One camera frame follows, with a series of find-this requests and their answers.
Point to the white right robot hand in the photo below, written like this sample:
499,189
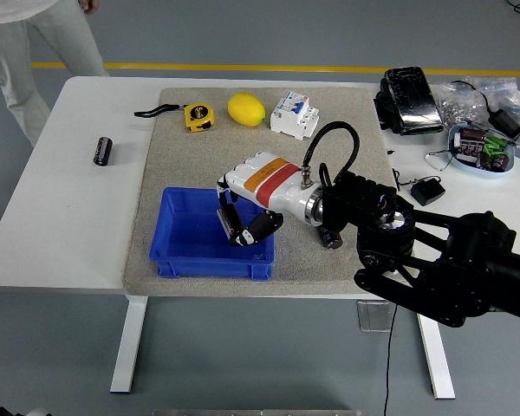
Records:
268,182

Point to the person's hand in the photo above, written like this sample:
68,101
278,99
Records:
89,5

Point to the dark cylindrical battery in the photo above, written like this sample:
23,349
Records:
329,240
229,221
102,151

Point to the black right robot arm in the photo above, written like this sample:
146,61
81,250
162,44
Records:
437,251

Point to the blue plastic box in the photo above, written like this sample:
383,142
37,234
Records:
186,238

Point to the white circuit breaker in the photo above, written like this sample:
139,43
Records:
294,116

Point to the yellow lemon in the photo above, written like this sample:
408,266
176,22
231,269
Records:
245,109

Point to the grey-brown mat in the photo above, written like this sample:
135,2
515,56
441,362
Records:
190,156

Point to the person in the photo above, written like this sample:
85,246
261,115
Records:
21,52

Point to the yellow tape measure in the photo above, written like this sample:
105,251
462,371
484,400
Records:
198,117

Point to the white table leg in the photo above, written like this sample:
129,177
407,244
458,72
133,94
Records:
128,346
435,355

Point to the black plastic-wrapped pedal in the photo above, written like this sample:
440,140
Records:
411,102

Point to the square metal floor plate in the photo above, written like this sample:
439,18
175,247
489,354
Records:
372,316

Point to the light blue parts bowl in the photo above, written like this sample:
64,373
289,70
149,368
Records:
468,165

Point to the white table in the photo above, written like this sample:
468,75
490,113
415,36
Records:
69,216

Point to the clear bag of screws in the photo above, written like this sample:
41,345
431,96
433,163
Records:
457,106

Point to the dark capacitor with purple label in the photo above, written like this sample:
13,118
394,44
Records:
472,141

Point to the dark brown capacitor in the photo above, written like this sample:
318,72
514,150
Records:
496,162

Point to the green small parts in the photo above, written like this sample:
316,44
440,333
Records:
496,144

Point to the thin pen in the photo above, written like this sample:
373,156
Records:
502,138

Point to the clear bluish plastic bag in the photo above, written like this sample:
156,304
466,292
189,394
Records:
505,93

